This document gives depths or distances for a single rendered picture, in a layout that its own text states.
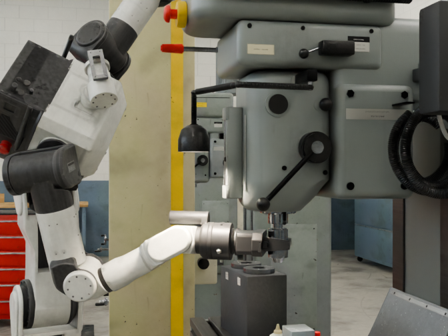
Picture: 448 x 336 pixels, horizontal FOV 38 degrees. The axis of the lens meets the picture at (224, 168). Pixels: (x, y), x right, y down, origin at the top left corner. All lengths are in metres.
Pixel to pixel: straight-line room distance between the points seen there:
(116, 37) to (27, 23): 8.93
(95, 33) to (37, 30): 8.92
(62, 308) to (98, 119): 0.61
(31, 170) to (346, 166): 0.71
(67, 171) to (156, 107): 1.73
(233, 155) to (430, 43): 0.49
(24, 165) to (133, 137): 1.69
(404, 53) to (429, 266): 0.51
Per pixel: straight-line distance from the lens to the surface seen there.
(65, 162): 1.53
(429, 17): 1.34
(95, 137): 1.62
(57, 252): 1.59
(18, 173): 1.56
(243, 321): 1.84
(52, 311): 1.97
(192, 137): 1.43
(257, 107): 1.44
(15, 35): 10.72
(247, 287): 1.80
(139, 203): 3.21
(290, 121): 1.45
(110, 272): 1.60
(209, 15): 1.42
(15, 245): 6.01
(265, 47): 1.43
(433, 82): 1.30
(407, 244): 1.76
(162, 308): 3.29
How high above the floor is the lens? 1.41
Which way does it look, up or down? level
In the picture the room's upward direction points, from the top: straight up
